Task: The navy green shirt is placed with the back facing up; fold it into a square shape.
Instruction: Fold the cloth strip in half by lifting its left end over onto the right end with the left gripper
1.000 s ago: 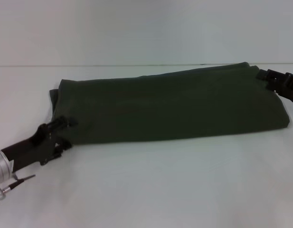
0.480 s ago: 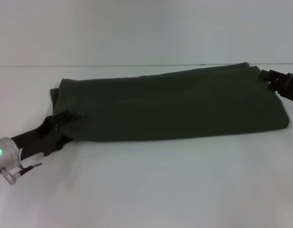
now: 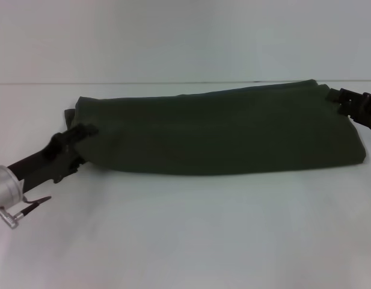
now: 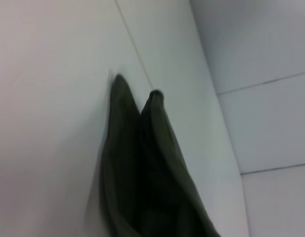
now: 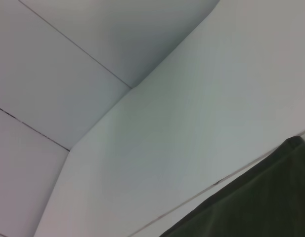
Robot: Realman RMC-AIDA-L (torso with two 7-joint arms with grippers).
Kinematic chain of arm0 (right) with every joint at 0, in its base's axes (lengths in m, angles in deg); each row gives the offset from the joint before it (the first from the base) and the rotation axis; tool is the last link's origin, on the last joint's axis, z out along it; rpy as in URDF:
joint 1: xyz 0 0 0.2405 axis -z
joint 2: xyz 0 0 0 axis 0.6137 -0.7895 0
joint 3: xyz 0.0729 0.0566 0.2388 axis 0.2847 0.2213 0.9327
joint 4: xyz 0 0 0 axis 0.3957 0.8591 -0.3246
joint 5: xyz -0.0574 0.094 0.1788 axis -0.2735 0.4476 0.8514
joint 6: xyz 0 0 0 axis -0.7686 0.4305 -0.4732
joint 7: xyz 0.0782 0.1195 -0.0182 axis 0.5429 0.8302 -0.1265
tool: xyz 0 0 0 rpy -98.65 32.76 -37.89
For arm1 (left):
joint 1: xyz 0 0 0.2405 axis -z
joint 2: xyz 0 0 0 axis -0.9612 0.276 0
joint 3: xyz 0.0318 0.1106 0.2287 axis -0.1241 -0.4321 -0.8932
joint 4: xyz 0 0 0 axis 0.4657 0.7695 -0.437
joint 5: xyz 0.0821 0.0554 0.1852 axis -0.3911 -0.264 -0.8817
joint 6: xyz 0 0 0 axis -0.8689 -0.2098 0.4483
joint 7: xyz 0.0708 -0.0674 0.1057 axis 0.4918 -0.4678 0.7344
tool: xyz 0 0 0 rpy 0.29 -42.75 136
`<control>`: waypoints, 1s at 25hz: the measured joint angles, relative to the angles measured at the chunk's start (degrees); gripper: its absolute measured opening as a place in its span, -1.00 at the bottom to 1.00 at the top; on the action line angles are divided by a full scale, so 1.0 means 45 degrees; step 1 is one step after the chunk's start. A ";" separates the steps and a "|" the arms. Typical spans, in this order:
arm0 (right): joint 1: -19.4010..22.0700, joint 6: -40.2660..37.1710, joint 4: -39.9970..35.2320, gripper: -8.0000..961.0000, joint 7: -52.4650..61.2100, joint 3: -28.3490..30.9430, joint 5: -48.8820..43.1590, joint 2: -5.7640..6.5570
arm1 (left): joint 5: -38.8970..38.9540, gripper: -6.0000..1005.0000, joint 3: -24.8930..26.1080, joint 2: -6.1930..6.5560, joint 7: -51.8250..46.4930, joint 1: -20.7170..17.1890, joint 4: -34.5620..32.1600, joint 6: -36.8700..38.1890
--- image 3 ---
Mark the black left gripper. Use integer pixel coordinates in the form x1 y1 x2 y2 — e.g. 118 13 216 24
6 123 99 192

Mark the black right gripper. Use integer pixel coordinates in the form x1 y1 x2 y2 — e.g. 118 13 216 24
325 87 371 135

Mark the dark green t-shirt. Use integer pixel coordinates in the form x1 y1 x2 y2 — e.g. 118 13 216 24
64 78 367 175

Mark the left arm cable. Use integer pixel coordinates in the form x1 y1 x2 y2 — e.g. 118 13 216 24
0 195 52 230

